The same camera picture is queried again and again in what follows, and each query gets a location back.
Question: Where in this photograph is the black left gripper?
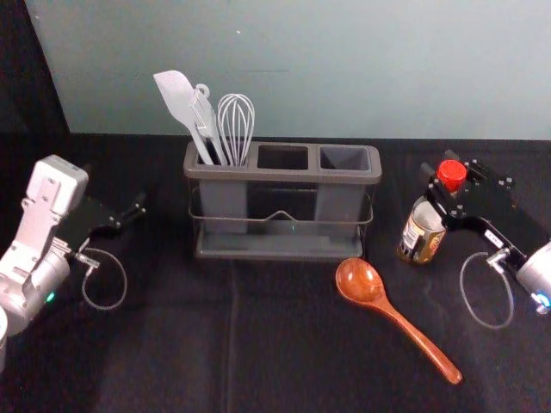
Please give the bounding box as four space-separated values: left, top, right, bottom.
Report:
57 191 147 252

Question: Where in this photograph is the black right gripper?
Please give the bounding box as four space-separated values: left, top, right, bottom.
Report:
418 149 551 265

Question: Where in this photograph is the red-capped labelled jar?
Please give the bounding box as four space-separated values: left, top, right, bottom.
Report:
395 159 468 265

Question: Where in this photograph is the grey silicone spatula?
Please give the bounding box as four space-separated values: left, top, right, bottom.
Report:
152 69 230 167

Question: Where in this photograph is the grey peeler with loop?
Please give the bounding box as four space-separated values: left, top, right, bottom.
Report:
187 83 217 167

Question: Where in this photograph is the brown wooden spoon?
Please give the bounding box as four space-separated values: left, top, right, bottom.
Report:
335 256 464 385

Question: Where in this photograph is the grey three-slot utensil holder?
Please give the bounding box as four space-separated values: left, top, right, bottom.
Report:
183 140 383 263

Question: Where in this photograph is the black table cloth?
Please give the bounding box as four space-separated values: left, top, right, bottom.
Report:
0 131 551 413

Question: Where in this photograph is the black backdrop cloth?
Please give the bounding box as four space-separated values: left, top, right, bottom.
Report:
0 0 72 135

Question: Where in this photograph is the thin dark left gripper cable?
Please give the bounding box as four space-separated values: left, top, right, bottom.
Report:
73 247 128 311

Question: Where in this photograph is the thin dark gripper cable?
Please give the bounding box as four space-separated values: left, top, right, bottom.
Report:
459 249 517 330
73 247 128 311

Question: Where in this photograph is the thin dark right gripper cable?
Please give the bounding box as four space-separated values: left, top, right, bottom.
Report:
459 249 517 330

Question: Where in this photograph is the grey wire whisk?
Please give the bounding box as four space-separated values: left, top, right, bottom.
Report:
216 93 257 169

